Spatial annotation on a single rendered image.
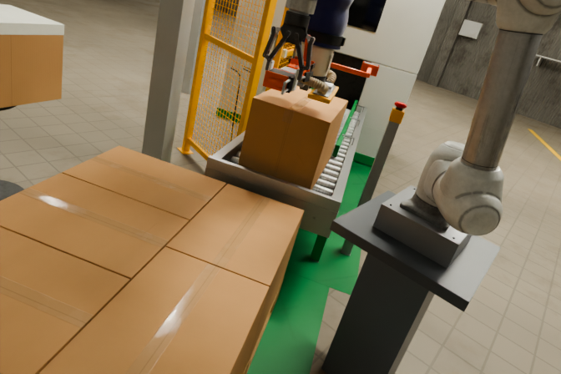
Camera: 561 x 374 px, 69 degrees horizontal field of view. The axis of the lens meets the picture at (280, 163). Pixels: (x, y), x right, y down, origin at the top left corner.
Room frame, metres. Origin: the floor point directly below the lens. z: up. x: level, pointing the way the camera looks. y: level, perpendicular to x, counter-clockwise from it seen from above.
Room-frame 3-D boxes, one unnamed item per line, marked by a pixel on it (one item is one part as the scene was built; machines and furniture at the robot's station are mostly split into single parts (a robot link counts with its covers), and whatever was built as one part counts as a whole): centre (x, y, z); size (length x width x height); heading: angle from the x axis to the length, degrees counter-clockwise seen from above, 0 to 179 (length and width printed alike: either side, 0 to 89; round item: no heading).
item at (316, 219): (1.81, 0.01, 0.48); 0.70 x 0.03 x 0.15; 81
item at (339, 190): (2.92, -0.49, 0.50); 2.31 x 0.05 x 0.19; 171
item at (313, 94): (1.87, -0.11, 1.09); 0.34 x 0.10 x 0.05; 172
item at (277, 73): (1.29, 0.08, 1.19); 0.08 x 0.07 x 0.05; 172
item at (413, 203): (1.38, -0.59, 0.88); 0.22 x 0.18 x 0.06; 144
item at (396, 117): (2.31, -0.57, 0.50); 0.07 x 0.07 x 1.00; 81
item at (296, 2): (1.29, 0.06, 1.43); 0.09 x 0.09 x 0.06
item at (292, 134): (2.18, -0.04, 0.75); 0.60 x 0.40 x 0.40; 169
